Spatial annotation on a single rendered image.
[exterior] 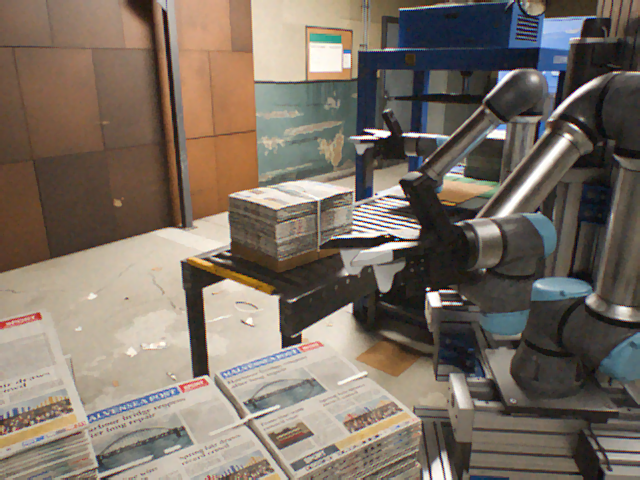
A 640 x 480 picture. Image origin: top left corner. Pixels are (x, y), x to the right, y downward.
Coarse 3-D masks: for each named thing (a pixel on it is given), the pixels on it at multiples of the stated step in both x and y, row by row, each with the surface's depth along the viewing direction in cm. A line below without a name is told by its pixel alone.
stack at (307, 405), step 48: (192, 384) 108; (240, 384) 108; (288, 384) 108; (336, 384) 108; (96, 432) 94; (144, 432) 94; (192, 432) 94; (240, 432) 94; (288, 432) 94; (336, 432) 94; (384, 432) 94
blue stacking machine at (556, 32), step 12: (552, 24) 421; (564, 24) 416; (576, 24) 410; (552, 36) 415; (564, 36) 409; (576, 36) 404; (564, 48) 411; (504, 72) 447; (552, 72) 421; (552, 84) 424; (552, 96) 426; (552, 108) 429; (540, 120) 437; (540, 132) 542
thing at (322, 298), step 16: (336, 272) 174; (368, 272) 183; (304, 288) 162; (320, 288) 163; (336, 288) 169; (352, 288) 177; (368, 288) 186; (288, 304) 153; (304, 304) 158; (320, 304) 164; (336, 304) 172; (288, 320) 155; (304, 320) 160; (320, 320) 166; (288, 336) 157
